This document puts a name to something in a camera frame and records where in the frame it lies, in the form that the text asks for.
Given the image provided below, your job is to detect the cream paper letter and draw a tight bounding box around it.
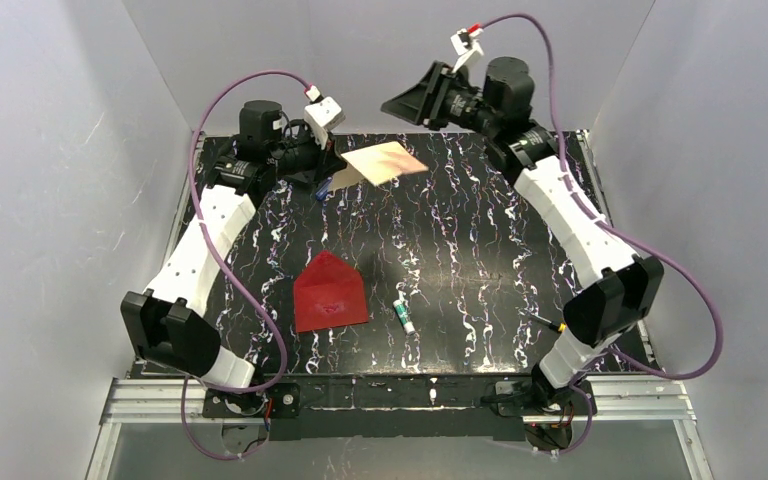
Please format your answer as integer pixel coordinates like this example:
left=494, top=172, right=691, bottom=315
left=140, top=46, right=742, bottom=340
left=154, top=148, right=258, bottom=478
left=328, top=141, right=429, bottom=192

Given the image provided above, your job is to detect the red paper envelope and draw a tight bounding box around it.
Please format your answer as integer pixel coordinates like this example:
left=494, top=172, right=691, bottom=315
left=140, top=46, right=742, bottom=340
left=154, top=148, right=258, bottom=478
left=293, top=251, right=369, bottom=333

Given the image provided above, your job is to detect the green white glue stick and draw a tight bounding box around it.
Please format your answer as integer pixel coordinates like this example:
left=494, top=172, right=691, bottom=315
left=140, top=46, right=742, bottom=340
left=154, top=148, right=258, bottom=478
left=393, top=300, right=416, bottom=336

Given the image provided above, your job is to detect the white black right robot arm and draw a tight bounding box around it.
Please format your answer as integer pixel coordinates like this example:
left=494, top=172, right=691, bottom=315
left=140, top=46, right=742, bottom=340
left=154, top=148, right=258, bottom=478
left=381, top=57, right=664, bottom=405

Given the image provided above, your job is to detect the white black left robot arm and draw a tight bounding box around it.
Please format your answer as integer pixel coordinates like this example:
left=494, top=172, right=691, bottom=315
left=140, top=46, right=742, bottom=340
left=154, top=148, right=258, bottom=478
left=120, top=97, right=346, bottom=392

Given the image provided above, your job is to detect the blue red screwdriver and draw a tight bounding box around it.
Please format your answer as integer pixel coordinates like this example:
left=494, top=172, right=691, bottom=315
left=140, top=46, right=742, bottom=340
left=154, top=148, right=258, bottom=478
left=315, top=178, right=331, bottom=202

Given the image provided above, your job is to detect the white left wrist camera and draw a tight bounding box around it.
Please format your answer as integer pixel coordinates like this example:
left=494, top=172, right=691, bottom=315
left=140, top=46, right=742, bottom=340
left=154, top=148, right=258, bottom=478
left=303, top=97, right=345, bottom=150

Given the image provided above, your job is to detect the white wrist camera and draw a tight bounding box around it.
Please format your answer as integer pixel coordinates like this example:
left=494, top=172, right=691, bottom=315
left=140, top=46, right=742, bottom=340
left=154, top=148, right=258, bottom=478
left=450, top=24, right=484, bottom=73
left=303, top=97, right=345, bottom=150

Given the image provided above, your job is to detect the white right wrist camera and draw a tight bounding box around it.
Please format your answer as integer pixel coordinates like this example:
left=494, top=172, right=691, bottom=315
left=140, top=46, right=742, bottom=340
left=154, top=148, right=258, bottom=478
left=450, top=24, right=484, bottom=73

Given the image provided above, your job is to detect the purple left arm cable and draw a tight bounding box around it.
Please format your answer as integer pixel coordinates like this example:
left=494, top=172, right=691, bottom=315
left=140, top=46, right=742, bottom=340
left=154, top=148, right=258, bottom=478
left=180, top=70, right=322, bottom=462

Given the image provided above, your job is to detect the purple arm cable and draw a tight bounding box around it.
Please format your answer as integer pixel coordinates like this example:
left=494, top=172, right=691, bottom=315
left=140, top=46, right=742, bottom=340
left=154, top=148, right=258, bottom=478
left=466, top=13, right=724, bottom=456
left=180, top=70, right=322, bottom=462

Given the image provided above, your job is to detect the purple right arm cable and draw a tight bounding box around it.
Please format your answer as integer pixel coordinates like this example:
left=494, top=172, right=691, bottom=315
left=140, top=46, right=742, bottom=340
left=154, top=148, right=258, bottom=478
left=466, top=13, right=724, bottom=456

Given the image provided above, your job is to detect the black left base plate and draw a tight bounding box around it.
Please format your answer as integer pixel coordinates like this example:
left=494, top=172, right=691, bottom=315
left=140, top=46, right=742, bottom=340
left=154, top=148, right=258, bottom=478
left=202, top=381, right=301, bottom=419

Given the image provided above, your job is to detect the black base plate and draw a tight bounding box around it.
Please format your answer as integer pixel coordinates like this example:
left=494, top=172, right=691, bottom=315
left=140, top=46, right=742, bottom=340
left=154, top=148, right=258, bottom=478
left=202, top=381, right=301, bottom=419
left=481, top=377, right=598, bottom=417

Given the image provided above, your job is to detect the aluminium front rail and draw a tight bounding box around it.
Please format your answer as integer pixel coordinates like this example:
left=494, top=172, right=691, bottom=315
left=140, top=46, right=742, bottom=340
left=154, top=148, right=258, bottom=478
left=101, top=373, right=696, bottom=423

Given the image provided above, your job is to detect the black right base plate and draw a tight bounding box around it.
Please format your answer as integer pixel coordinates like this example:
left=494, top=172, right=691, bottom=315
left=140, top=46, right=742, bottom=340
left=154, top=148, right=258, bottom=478
left=481, top=377, right=598, bottom=417

